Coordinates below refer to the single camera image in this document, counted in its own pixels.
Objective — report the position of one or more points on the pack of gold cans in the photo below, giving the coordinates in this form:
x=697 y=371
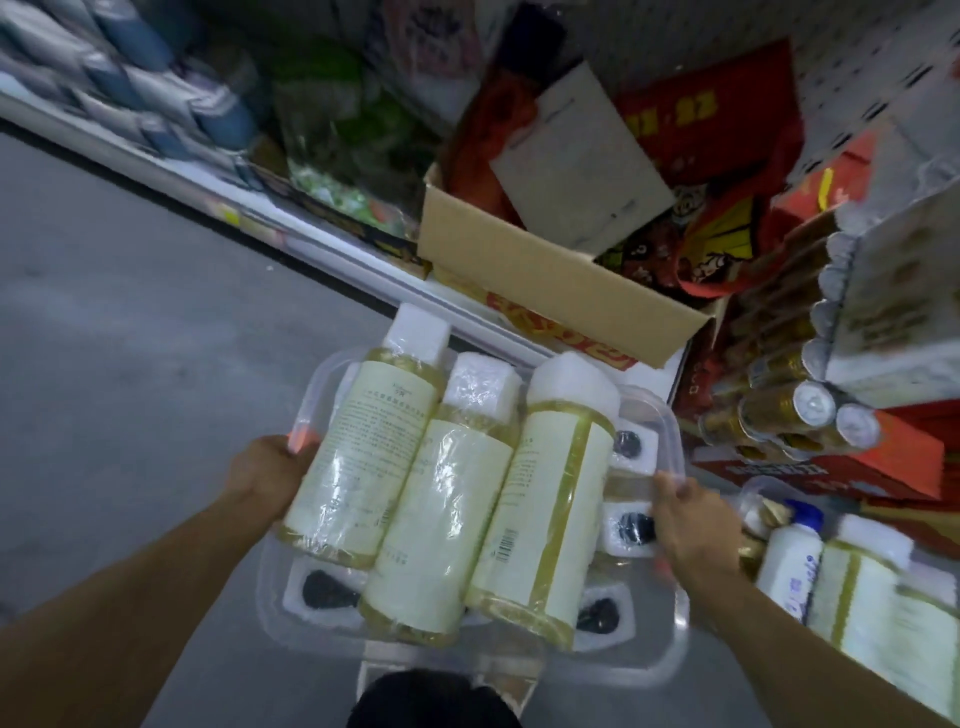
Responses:
x=787 y=390

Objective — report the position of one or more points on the grey cardboard sheet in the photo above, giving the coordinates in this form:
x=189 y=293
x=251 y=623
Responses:
x=581 y=161

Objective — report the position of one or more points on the white bottle blue cap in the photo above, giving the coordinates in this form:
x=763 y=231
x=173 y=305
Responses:
x=787 y=562

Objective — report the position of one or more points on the stack of blue grey packets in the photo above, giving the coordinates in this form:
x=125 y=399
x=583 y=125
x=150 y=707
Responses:
x=127 y=82

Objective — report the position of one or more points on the gold foil packet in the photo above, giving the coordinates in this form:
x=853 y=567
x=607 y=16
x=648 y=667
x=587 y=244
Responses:
x=761 y=525

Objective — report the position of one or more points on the person's left forearm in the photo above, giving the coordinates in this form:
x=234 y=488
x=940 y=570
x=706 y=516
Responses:
x=112 y=622

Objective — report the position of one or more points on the brown cardboard box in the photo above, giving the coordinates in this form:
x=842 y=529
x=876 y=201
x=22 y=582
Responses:
x=555 y=281

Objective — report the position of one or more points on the red cartoon print bag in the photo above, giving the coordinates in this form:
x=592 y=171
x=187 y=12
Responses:
x=705 y=240

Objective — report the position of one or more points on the person's left thumb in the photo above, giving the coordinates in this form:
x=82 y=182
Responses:
x=302 y=444

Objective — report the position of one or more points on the person's right thumb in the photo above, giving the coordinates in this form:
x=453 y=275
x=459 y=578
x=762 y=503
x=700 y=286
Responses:
x=670 y=487

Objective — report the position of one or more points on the person's right hand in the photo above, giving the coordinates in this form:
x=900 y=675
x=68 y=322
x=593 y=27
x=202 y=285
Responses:
x=697 y=532

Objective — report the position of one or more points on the person's right forearm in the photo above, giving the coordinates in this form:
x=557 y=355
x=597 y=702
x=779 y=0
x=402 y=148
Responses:
x=795 y=660

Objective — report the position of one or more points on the white printed carton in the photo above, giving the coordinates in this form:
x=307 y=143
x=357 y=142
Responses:
x=900 y=300

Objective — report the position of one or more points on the clear plastic bin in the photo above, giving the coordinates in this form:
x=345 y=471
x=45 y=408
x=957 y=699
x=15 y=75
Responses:
x=645 y=645

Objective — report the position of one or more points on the person's left hand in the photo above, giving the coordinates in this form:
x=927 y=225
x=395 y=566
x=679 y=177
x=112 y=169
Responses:
x=262 y=476

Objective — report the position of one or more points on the person's black trouser leg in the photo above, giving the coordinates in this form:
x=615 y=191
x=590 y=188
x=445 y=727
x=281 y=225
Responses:
x=435 y=701

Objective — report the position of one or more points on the white pegboard panel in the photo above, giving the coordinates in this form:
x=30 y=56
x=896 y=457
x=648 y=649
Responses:
x=877 y=67

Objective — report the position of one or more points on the large red gift box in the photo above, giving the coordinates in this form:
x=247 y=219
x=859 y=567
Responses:
x=712 y=120

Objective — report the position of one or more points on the flat red carton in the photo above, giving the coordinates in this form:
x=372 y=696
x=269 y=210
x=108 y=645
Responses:
x=892 y=465

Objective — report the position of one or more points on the white metal shelf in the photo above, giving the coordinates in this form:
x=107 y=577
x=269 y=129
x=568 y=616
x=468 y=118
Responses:
x=247 y=217

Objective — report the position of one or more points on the orange red packet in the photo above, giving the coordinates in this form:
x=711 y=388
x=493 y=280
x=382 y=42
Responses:
x=487 y=127

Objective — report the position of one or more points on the clear bag of green sweets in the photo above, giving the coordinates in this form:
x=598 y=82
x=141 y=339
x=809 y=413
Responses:
x=337 y=150

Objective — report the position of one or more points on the black pump head white wrap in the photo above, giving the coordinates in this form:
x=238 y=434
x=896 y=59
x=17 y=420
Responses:
x=600 y=615
x=322 y=592
x=634 y=448
x=628 y=529

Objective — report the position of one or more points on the red orange gift box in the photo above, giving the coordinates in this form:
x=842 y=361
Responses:
x=825 y=184

